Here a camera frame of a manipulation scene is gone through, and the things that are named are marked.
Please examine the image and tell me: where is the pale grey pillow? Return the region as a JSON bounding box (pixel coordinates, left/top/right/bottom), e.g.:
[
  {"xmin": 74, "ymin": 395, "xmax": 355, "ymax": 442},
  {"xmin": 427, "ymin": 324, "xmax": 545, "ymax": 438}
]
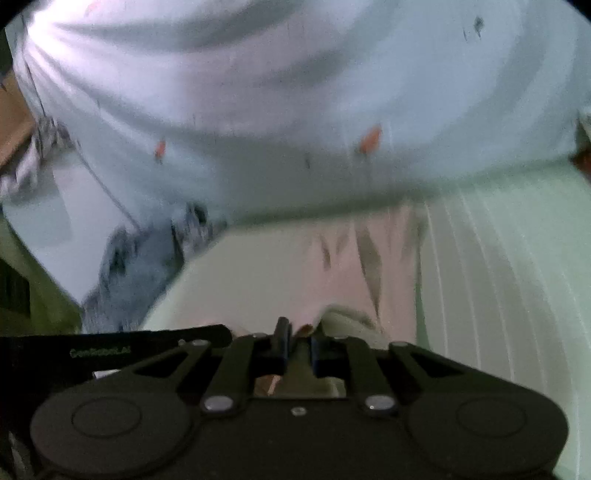
[{"xmin": 2, "ymin": 150, "xmax": 141, "ymax": 305}]

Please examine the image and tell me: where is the checked grey garment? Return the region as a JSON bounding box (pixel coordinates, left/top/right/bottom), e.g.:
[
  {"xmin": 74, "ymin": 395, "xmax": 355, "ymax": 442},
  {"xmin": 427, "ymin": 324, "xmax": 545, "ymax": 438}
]
[{"xmin": 0, "ymin": 117, "xmax": 72, "ymax": 201}]

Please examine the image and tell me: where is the carrot print duvet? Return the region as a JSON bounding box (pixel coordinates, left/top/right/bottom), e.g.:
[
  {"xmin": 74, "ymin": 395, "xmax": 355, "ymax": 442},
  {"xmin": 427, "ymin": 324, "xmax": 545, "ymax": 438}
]
[{"xmin": 11, "ymin": 0, "xmax": 591, "ymax": 232}]

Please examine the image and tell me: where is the pink sweater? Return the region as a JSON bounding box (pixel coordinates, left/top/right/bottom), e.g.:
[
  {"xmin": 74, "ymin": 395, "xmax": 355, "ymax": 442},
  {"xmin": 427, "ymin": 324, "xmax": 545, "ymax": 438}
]
[{"xmin": 203, "ymin": 203, "xmax": 428, "ymax": 398}]

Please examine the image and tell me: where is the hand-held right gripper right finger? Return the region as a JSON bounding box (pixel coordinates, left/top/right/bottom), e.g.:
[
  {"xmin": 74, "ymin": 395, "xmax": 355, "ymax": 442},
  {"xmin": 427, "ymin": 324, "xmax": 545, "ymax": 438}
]
[{"xmin": 311, "ymin": 336, "xmax": 482, "ymax": 415}]

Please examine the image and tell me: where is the grey blue garment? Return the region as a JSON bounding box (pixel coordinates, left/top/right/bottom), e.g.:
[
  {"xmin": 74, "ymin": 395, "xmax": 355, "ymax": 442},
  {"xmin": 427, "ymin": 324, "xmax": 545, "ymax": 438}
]
[{"xmin": 82, "ymin": 203, "xmax": 228, "ymax": 334}]

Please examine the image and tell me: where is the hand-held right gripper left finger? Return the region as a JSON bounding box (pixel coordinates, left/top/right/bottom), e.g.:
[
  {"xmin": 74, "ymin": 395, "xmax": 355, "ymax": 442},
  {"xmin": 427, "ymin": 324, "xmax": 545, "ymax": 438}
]
[{"xmin": 96, "ymin": 318, "xmax": 293, "ymax": 416}]

